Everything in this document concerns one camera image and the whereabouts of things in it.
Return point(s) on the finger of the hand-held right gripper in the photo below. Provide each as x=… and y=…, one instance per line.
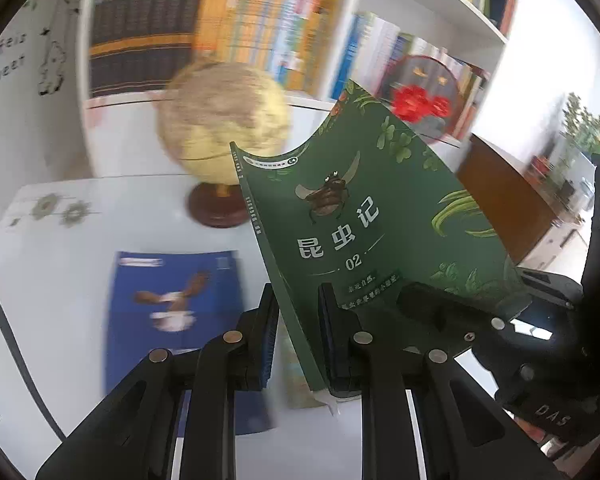
x=550, y=287
x=430, y=305

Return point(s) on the row of orange colourful books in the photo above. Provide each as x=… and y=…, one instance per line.
x=260, y=25

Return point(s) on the round fan with red flowers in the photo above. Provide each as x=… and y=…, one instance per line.
x=425, y=105

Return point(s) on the row of blue white books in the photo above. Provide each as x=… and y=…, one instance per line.
x=370, y=50

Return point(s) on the dark green book with beetle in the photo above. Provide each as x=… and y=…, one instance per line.
x=355, y=200

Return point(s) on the yellow desk globe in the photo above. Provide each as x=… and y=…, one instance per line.
x=220, y=110

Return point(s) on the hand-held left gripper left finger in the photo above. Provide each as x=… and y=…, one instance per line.
x=267, y=340

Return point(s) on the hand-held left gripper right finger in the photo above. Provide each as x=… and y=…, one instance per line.
x=327, y=340

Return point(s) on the set of dark books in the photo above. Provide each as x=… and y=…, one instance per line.
x=140, y=35

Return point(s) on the brown wooden cabinet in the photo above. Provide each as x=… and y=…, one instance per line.
x=505, y=195

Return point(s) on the green potted plant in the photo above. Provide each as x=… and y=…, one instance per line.
x=585, y=125

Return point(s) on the blue book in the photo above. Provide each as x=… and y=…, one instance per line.
x=145, y=285

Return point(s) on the white bookshelf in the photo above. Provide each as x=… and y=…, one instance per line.
x=130, y=130

